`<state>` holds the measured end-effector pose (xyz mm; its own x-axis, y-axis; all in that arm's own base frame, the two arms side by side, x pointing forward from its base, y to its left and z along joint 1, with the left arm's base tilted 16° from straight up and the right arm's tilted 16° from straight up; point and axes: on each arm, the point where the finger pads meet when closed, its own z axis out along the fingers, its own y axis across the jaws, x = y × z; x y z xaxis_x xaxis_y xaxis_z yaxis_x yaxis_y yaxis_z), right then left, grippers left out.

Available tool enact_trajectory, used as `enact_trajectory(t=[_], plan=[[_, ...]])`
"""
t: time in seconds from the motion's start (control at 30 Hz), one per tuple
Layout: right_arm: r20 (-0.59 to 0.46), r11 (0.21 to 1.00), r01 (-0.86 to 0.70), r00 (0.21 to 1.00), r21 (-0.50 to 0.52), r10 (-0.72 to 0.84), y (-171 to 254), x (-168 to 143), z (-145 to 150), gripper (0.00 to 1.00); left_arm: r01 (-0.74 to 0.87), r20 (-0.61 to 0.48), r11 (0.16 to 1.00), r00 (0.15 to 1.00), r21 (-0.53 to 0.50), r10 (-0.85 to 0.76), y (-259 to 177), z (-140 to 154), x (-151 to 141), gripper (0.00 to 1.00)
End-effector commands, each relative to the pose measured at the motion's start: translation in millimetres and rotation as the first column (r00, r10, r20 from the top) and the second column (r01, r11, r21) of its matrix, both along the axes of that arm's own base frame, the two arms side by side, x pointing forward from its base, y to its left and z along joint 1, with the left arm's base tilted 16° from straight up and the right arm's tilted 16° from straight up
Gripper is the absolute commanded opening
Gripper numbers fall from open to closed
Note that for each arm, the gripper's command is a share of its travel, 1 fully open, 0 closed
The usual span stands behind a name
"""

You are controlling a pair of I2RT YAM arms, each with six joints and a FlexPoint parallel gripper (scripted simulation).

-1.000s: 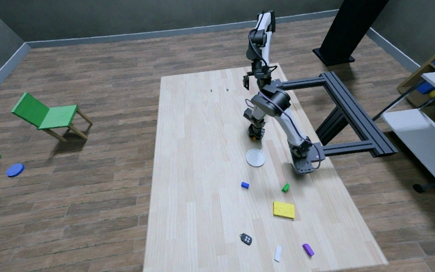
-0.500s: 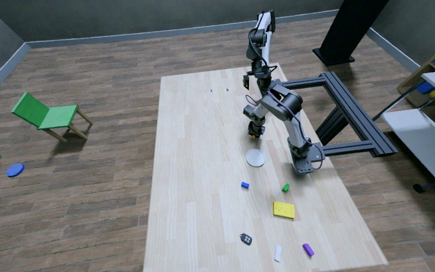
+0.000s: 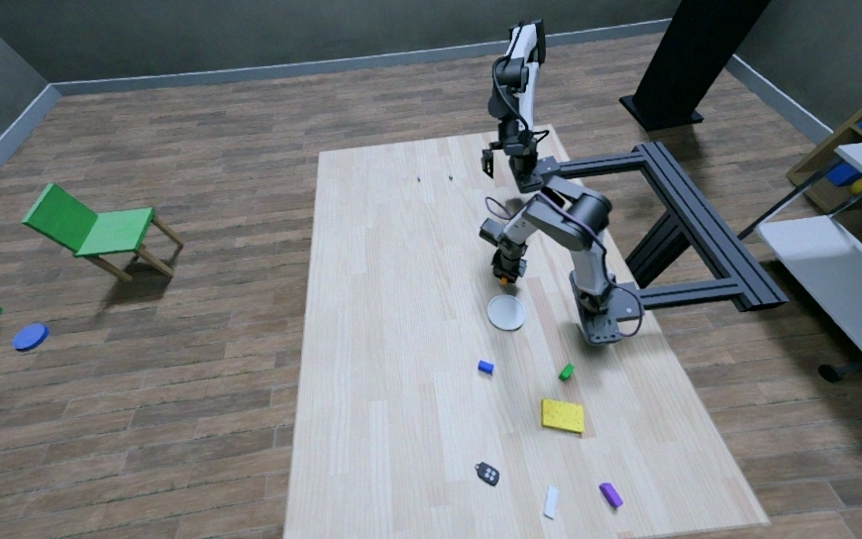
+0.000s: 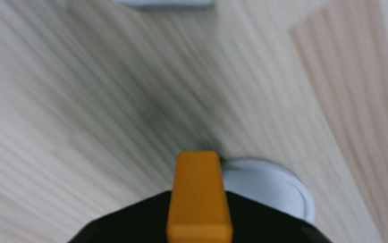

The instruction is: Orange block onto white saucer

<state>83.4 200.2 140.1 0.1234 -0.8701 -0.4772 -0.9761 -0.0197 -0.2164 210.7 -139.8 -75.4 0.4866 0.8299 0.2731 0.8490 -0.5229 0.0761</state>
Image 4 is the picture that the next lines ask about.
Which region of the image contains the orange rectangular block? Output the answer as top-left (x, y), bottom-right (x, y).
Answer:
top-left (166, 151), bottom-right (232, 243)

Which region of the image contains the white saucer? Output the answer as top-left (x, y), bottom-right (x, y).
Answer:
top-left (220, 157), bottom-right (314, 222)

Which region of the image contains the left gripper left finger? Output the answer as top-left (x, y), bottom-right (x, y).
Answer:
top-left (78, 190), bottom-right (173, 243)

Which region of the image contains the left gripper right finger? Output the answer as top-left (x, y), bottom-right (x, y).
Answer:
top-left (225, 190), bottom-right (323, 243)

